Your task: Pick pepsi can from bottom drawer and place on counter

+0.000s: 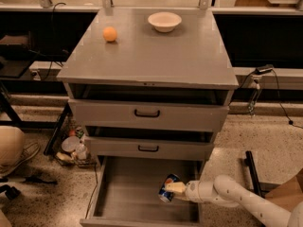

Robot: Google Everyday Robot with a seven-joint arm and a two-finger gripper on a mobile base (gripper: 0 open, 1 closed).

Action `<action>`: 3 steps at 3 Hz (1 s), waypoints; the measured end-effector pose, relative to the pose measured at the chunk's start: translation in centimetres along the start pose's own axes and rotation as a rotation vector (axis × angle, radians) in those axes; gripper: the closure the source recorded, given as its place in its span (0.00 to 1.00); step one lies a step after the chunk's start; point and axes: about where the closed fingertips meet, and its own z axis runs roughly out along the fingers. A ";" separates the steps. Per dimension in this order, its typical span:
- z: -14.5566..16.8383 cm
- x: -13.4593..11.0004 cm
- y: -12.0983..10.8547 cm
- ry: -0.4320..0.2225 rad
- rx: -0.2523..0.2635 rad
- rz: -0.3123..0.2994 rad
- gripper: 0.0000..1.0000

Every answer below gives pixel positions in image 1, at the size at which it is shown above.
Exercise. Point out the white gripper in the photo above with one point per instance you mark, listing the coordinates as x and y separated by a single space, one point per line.
193 191

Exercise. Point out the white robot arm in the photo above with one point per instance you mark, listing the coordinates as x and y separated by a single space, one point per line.
225 191

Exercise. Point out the grey bottom drawer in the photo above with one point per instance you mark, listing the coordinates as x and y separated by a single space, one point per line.
127 194

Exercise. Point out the grey drawer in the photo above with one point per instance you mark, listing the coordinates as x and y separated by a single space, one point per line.
150 116
127 194
154 149

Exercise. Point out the grey middle drawer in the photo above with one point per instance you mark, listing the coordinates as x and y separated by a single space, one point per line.
154 149

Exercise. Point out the grey drawer cabinet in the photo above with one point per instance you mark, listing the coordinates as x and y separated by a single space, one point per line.
186 66

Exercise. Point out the grey top drawer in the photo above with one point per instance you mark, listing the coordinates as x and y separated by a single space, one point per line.
150 116

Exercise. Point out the cardboard box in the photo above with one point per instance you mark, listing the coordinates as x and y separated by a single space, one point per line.
289 194

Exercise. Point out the white bowl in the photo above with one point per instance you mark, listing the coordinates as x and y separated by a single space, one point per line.
164 21

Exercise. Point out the person's leg and shoe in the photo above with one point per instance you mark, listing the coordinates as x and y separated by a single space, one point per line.
13 149

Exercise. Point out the orange fruit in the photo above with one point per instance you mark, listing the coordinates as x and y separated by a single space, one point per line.
109 34

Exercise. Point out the black metal frame bar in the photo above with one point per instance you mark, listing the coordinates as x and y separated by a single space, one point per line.
249 160

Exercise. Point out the wire basket with items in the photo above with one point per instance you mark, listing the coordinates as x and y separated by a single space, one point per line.
71 149

